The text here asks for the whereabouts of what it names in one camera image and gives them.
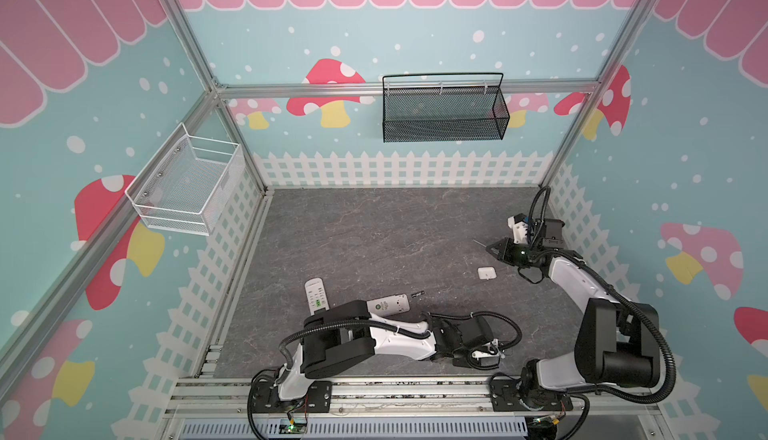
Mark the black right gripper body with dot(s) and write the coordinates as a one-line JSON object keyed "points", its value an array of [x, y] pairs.
{"points": [[504, 249]]}

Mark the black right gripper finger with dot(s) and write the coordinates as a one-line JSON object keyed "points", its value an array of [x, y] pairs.
{"points": [[498, 253], [499, 245]]}

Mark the white battery cover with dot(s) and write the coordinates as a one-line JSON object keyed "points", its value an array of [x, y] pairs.
{"points": [[486, 273]]}

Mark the white remote with batteries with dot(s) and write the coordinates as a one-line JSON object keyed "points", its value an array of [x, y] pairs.
{"points": [[389, 306]]}

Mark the white remote with green buttons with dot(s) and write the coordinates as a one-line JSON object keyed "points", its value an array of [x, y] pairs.
{"points": [[316, 295]]}

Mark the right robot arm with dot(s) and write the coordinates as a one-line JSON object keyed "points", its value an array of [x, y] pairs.
{"points": [[619, 349]]}

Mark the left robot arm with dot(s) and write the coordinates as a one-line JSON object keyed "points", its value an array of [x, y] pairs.
{"points": [[335, 340]]}

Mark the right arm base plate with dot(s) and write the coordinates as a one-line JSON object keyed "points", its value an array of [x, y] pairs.
{"points": [[510, 394]]}

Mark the black mesh wall basket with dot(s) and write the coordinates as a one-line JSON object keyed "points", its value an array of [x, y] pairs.
{"points": [[442, 107]]}

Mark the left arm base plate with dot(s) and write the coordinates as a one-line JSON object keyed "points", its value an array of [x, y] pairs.
{"points": [[264, 397]]}

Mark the white wire wall basket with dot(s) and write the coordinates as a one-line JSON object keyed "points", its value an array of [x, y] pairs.
{"points": [[187, 184]]}

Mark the aluminium frame post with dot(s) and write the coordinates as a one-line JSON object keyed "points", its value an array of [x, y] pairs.
{"points": [[212, 89]]}

